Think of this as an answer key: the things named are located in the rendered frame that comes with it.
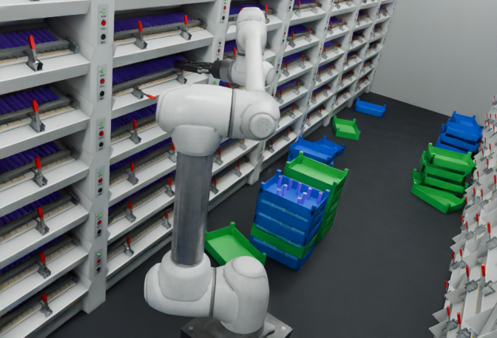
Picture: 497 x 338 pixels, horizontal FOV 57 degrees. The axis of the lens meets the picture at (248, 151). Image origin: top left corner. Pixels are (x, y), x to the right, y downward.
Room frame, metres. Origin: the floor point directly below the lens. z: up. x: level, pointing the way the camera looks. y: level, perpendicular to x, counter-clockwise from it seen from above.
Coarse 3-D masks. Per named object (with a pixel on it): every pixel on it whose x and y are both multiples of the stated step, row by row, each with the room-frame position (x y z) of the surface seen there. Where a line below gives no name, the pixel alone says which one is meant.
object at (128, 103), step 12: (192, 60) 2.02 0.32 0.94; (180, 72) 1.90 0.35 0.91; (144, 84) 1.68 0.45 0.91; (168, 84) 1.76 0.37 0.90; (120, 96) 1.53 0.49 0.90; (132, 96) 1.57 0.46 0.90; (144, 96) 1.60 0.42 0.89; (156, 96) 1.65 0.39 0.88; (120, 108) 1.47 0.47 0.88; (132, 108) 1.54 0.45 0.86
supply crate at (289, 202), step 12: (276, 180) 2.13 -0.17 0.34; (288, 180) 2.12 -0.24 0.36; (264, 192) 1.96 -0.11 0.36; (276, 192) 2.03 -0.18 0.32; (288, 192) 2.06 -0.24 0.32; (300, 192) 2.08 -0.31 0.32; (312, 192) 2.06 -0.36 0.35; (324, 192) 2.03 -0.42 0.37; (276, 204) 1.93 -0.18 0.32; (288, 204) 1.90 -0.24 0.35; (300, 204) 1.96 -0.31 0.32; (312, 204) 1.98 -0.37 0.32; (324, 204) 1.98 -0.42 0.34; (312, 216) 1.85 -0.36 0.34
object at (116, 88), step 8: (160, 72) 1.77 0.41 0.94; (168, 72) 1.81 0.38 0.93; (184, 72) 1.89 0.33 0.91; (136, 80) 1.64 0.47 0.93; (144, 80) 1.67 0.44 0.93; (152, 80) 1.73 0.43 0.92; (112, 88) 1.52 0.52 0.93; (120, 88) 1.55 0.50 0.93; (128, 88) 1.60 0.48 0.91; (112, 96) 1.50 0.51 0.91
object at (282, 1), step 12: (276, 0) 2.64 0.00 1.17; (288, 0) 2.63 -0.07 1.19; (288, 12) 2.66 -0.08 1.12; (288, 24) 2.69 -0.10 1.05; (276, 36) 2.63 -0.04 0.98; (276, 60) 2.62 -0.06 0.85; (276, 84) 2.69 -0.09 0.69; (264, 144) 2.69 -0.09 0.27; (252, 156) 2.63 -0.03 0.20; (252, 180) 2.62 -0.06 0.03
